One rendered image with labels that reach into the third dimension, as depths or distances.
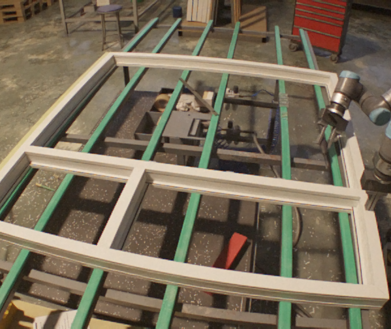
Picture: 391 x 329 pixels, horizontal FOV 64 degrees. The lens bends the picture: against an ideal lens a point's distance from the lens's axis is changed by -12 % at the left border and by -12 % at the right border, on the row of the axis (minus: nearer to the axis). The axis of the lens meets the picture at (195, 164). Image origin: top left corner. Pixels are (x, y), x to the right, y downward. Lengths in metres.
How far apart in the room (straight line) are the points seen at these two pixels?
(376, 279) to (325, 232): 1.36
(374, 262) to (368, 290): 0.11
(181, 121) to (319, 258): 1.23
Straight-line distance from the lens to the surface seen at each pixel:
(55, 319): 1.34
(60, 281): 1.20
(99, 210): 1.68
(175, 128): 1.65
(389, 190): 1.22
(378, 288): 1.10
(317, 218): 2.50
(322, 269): 2.25
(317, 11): 4.78
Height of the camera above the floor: 1.79
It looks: 40 degrees down
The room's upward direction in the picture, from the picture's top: straight up
